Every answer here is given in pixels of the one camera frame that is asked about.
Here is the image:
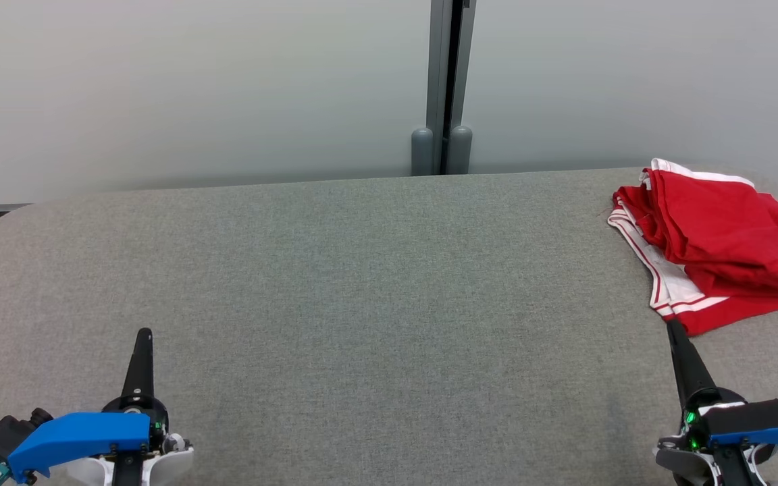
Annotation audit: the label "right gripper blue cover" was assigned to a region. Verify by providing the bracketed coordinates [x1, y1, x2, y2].
[666, 319, 778, 450]

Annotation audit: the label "red shorts with white stripes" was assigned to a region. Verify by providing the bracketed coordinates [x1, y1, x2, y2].
[613, 158, 778, 299]

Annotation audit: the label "grey vertical door frame post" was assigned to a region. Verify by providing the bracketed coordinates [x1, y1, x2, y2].
[426, 0, 477, 176]

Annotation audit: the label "grey cylindrical post foot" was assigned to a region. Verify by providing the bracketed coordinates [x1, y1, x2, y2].
[448, 125, 473, 176]
[411, 127, 434, 178]

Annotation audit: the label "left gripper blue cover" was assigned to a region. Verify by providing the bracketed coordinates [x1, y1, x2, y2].
[7, 329, 170, 483]

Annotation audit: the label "red white Bulls t-shirt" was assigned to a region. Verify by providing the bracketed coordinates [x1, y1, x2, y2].
[607, 202, 778, 337]

